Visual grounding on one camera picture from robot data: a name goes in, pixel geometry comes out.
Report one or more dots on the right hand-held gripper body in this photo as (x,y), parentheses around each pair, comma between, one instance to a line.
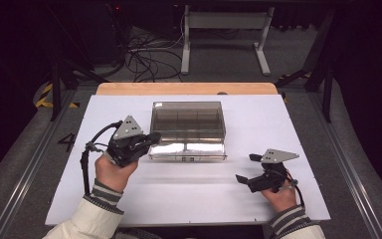
(268,177)

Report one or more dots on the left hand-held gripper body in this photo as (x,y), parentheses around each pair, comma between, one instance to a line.
(127,146)

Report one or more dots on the transparent plastic drawer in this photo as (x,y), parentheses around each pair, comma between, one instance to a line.
(187,151)

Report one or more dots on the smoky transparent drawer box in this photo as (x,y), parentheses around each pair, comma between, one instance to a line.
(187,116)

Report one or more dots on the person's right hand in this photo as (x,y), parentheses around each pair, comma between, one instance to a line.
(280,199)

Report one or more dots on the person's left hand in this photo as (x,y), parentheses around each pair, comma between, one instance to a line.
(114,174)

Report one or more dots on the black metal stand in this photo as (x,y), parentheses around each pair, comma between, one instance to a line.
(56,86)
(327,96)

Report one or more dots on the yellow black hazard tape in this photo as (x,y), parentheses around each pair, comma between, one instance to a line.
(43,99)

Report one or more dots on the aluminium floor rail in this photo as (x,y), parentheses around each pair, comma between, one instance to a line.
(348,169)
(30,169)

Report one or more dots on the white metal desk frame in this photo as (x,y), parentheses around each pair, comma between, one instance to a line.
(225,20)

